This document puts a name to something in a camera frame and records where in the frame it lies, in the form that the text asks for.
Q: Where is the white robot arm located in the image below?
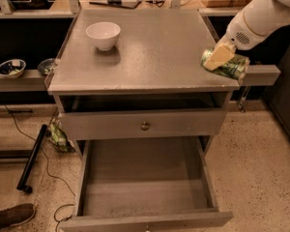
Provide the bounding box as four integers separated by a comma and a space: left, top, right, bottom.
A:
203, 0, 290, 71

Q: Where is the grey side shelf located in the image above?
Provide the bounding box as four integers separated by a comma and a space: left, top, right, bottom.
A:
242, 65, 280, 86

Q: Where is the white ceramic bowl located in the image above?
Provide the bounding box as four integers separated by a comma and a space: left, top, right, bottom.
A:
86, 22, 121, 50

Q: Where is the black floor cable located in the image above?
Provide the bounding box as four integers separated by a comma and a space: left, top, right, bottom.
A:
0, 103, 76, 232

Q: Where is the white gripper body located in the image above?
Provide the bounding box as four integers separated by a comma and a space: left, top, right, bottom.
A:
216, 13, 267, 52

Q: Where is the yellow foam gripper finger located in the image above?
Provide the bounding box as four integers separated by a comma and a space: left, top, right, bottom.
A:
202, 44, 235, 71

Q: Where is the open grey middle drawer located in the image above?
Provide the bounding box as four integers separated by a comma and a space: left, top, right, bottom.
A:
60, 136, 233, 232

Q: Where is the green soda can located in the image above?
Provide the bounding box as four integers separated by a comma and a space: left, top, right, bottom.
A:
213, 54, 249, 81

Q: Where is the green chip bag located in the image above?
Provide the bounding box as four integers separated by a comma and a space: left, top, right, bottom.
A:
48, 123, 71, 153

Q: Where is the brass drawer knob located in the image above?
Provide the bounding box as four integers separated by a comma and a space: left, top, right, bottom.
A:
141, 122, 150, 131

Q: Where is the black metal bar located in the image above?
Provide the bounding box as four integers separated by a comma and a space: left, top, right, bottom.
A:
16, 125, 47, 194

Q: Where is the closed grey top drawer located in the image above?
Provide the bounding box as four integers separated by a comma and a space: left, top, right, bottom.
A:
59, 108, 226, 140

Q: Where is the brown shoe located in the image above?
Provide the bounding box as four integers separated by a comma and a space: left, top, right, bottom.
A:
0, 203, 35, 229

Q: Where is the dark bowl on shelf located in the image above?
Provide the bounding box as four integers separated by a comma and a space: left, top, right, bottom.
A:
38, 58, 56, 75

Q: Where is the grey wooden drawer cabinet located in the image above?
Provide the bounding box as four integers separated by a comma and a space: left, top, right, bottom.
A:
47, 9, 239, 153

